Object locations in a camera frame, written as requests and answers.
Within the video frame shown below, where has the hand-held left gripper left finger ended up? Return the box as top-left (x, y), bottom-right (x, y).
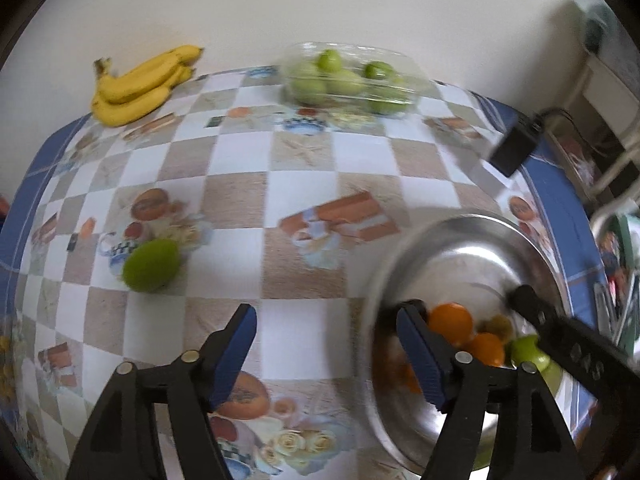
top-left (65, 302), bottom-right (259, 480)

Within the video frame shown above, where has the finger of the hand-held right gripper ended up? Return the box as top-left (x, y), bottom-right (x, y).
top-left (507, 285), bottom-right (568, 348)

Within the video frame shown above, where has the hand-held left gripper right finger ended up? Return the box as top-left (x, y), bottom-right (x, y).
top-left (395, 300), bottom-right (586, 480)

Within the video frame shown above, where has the brown kiwi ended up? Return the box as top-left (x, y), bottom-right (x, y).
top-left (479, 312), bottom-right (516, 343)

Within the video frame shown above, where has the green jujube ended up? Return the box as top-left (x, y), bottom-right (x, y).
top-left (509, 335), bottom-right (551, 373)
top-left (121, 238), bottom-right (182, 294)

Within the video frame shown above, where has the orange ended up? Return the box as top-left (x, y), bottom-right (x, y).
top-left (462, 332), bottom-right (506, 367)
top-left (427, 302), bottom-right (475, 347)

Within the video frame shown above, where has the large steel bowl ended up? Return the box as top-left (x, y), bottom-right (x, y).
top-left (357, 214), bottom-right (607, 476)

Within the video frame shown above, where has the teal box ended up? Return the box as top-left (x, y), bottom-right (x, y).
top-left (600, 212), bottom-right (640, 273)

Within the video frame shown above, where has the black power adapter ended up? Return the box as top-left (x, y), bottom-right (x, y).
top-left (487, 112), bottom-right (544, 178)

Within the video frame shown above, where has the checkered tablecloth with blue border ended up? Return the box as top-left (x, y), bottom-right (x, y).
top-left (0, 65), bottom-right (608, 480)

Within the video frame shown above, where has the white chair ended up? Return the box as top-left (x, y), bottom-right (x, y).
top-left (565, 50), bottom-right (640, 213)

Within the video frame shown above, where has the yellow banana bunch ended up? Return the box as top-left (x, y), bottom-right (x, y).
top-left (91, 45), bottom-right (205, 127)

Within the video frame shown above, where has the pile of green jujubes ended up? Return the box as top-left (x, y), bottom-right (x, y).
top-left (289, 49), bottom-right (413, 115)

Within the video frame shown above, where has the clear plastic clamshell container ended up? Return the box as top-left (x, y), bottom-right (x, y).
top-left (277, 42), bottom-right (426, 119)

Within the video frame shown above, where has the black cable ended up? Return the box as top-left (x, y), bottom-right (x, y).
top-left (532, 107), bottom-right (632, 157)

